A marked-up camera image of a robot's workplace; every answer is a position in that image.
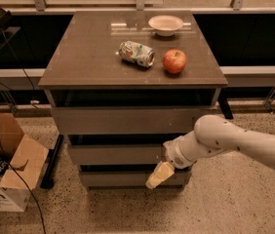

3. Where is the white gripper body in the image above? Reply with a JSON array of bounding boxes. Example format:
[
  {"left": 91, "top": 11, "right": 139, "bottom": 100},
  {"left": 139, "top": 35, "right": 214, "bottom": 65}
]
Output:
[{"left": 164, "top": 139, "right": 192, "bottom": 169}]

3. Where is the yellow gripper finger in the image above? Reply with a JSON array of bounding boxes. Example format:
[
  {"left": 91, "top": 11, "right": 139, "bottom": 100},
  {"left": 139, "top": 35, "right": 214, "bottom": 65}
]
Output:
[{"left": 145, "top": 162, "right": 175, "bottom": 189}]

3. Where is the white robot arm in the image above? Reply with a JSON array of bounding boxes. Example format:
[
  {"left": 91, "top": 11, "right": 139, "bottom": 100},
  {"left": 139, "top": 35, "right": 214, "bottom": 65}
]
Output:
[{"left": 145, "top": 115, "right": 275, "bottom": 189}]

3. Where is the grey drawer cabinet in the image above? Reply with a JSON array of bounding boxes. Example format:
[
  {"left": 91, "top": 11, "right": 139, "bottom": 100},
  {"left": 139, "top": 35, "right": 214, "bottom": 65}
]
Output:
[{"left": 38, "top": 10, "right": 228, "bottom": 191}]

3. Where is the grey top drawer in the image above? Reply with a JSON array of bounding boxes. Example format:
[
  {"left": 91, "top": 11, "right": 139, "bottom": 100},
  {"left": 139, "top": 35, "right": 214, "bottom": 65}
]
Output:
[{"left": 51, "top": 106, "right": 214, "bottom": 135}]

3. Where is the open cardboard box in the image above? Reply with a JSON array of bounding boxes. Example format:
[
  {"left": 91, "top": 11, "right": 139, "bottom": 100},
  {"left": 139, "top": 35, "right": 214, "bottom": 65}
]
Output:
[{"left": 0, "top": 113, "right": 49, "bottom": 212}]

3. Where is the black table leg right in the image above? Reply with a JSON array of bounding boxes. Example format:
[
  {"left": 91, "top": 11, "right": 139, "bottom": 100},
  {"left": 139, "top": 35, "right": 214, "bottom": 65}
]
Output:
[{"left": 217, "top": 90, "right": 233, "bottom": 120}]

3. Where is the black table leg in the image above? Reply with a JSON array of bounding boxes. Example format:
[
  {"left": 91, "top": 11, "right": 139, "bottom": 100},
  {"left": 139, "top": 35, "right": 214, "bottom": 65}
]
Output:
[
  {"left": 40, "top": 135, "right": 63, "bottom": 189},
  {"left": 217, "top": 90, "right": 233, "bottom": 120}
]

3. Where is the red apple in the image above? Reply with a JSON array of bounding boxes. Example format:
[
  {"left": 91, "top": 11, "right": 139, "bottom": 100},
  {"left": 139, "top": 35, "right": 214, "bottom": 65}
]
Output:
[{"left": 163, "top": 49, "right": 187, "bottom": 74}]

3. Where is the crushed green soda can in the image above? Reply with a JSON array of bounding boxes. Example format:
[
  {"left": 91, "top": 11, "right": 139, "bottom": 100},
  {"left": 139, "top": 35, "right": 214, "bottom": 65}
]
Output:
[{"left": 119, "top": 41, "right": 155, "bottom": 68}]

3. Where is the black table leg left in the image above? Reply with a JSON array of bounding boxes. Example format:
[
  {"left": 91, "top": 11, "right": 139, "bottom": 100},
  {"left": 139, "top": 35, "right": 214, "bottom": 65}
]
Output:
[{"left": 40, "top": 135, "right": 63, "bottom": 189}]

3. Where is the white bowl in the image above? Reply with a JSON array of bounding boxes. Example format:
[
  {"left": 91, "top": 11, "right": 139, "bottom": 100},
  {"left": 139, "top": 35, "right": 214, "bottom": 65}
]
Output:
[{"left": 148, "top": 16, "right": 183, "bottom": 36}]

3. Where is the black floor cable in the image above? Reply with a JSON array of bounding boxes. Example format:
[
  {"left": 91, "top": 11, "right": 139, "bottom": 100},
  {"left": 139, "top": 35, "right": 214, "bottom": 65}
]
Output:
[{"left": 0, "top": 71, "right": 48, "bottom": 234}]

